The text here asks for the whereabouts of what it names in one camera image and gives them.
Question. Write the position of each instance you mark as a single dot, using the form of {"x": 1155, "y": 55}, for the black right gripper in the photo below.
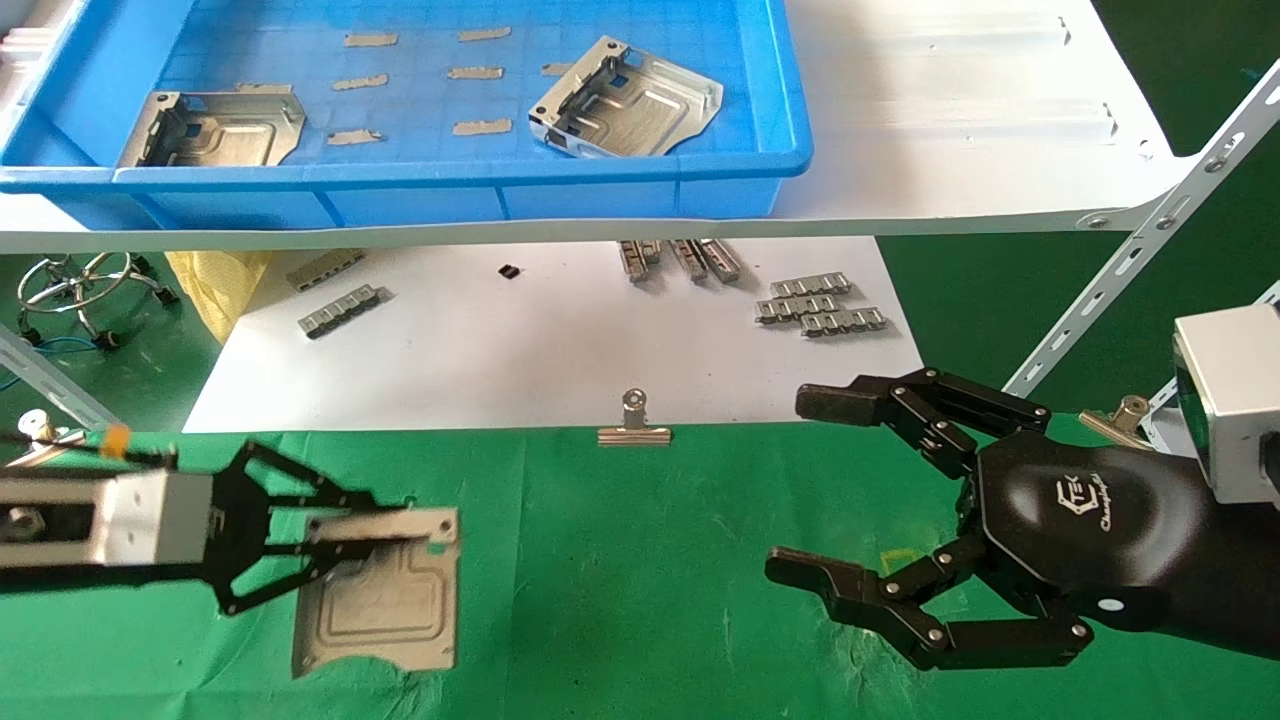
{"x": 1080, "y": 520}

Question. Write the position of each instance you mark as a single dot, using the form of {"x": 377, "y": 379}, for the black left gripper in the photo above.
{"x": 100, "y": 580}

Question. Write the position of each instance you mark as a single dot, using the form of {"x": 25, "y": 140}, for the stamped metal bracket part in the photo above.
{"x": 385, "y": 600}
{"x": 630, "y": 105}
{"x": 215, "y": 135}

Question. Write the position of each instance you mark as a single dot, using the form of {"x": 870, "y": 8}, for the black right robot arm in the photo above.
{"x": 1240, "y": 580}

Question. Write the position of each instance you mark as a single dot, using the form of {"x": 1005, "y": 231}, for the grey metal strip part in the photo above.
{"x": 688, "y": 260}
{"x": 845, "y": 321}
{"x": 810, "y": 285}
{"x": 340, "y": 310}
{"x": 720, "y": 260}
{"x": 795, "y": 308}
{"x": 325, "y": 270}
{"x": 635, "y": 260}

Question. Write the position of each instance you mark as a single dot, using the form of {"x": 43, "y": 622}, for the silver binder clip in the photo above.
{"x": 40, "y": 428}
{"x": 634, "y": 435}

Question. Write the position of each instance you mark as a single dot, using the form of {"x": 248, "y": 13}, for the green table cloth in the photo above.
{"x": 620, "y": 580}

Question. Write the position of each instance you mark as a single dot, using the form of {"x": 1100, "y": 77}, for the yellow plastic bag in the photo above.
{"x": 215, "y": 290}

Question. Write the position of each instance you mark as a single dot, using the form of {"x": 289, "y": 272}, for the chrome chair base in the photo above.
{"x": 165, "y": 295}

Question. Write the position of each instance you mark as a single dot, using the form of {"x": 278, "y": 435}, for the brass binder clip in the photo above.
{"x": 1115, "y": 422}

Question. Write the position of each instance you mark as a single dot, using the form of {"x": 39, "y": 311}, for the grey slotted angle bar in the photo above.
{"x": 50, "y": 385}

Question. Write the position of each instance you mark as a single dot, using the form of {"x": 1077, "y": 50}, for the white sheet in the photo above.
{"x": 550, "y": 350}

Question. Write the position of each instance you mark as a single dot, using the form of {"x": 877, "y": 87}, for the white shelf board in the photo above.
{"x": 950, "y": 150}

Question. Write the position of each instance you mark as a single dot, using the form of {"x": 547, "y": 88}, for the blue plastic tray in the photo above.
{"x": 430, "y": 190}

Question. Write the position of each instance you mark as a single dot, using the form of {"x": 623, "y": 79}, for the grey tape piece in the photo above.
{"x": 484, "y": 34}
{"x": 360, "y": 82}
{"x": 263, "y": 88}
{"x": 475, "y": 72}
{"x": 557, "y": 70}
{"x": 355, "y": 137}
{"x": 370, "y": 41}
{"x": 482, "y": 127}

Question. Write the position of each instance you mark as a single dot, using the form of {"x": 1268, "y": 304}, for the white plastic strips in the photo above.
{"x": 20, "y": 45}

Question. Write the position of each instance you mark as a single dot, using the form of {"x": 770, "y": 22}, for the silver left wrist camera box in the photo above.
{"x": 140, "y": 515}

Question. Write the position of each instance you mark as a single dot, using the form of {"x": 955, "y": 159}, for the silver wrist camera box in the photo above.
{"x": 1235, "y": 400}
{"x": 140, "y": 515}

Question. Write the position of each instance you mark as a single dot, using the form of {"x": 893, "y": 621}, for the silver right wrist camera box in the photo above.
{"x": 1235, "y": 400}

